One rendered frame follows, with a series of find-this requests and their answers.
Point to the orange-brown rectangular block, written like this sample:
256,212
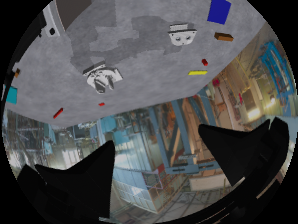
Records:
220,36

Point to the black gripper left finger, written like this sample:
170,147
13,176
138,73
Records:
88,181

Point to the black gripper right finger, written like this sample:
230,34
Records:
233,149

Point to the teal flat rectangular plate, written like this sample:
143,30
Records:
12,94

